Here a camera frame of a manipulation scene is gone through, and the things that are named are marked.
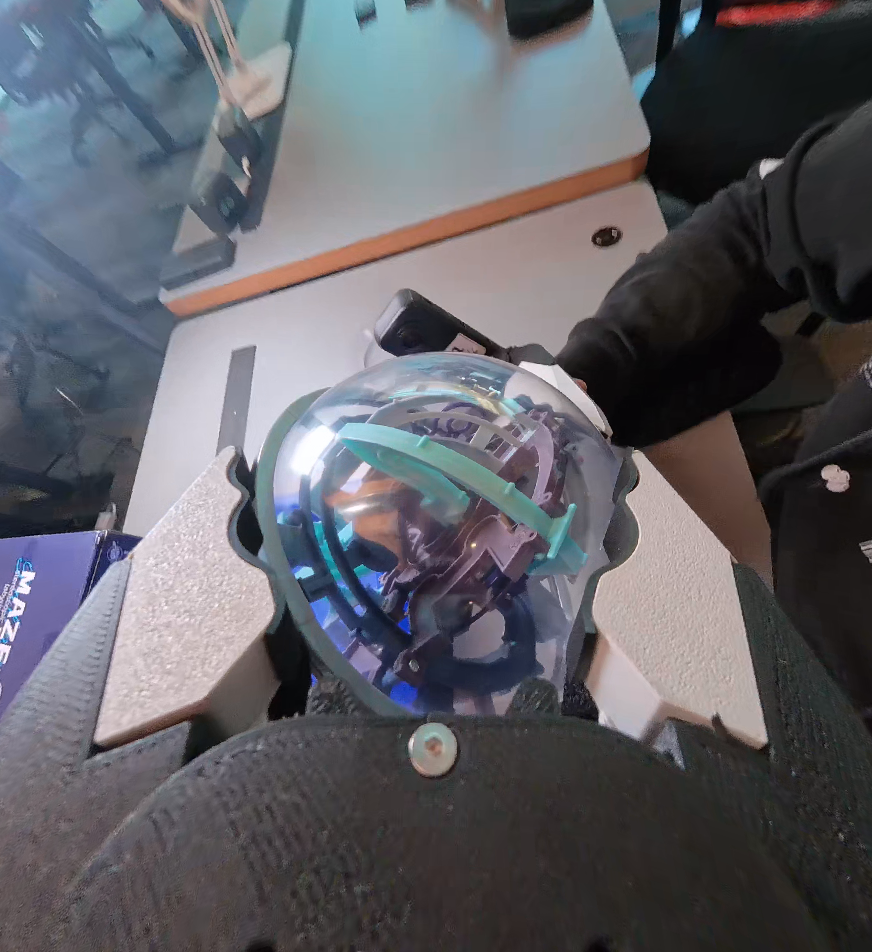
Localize black round pad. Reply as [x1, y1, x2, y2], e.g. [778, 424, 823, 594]
[503, 0, 598, 41]

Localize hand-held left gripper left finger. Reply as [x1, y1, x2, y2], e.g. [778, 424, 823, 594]
[94, 447, 285, 748]

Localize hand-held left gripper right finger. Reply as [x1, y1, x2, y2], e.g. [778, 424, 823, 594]
[582, 447, 769, 748]

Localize grey desk with wooden edge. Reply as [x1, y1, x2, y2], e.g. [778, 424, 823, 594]
[161, 0, 653, 318]

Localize person's right forearm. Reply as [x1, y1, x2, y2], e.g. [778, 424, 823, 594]
[556, 90, 872, 447]

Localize black strip on table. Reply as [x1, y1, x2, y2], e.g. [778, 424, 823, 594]
[216, 346, 258, 459]

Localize dark blue cardboard box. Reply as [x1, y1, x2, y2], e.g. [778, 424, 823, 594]
[0, 532, 142, 760]

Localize flat black box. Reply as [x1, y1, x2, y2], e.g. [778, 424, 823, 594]
[161, 241, 239, 293]

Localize black charger block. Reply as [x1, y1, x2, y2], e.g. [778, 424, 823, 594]
[191, 105, 270, 236]

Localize white figure stand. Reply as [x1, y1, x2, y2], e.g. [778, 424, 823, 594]
[161, 0, 296, 123]

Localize clear plastic maze ball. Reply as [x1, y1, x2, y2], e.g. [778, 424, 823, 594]
[255, 353, 626, 719]

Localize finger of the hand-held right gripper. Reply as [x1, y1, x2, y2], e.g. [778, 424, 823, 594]
[518, 362, 613, 440]

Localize person's black sweatshirt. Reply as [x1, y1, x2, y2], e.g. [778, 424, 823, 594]
[764, 305, 872, 797]

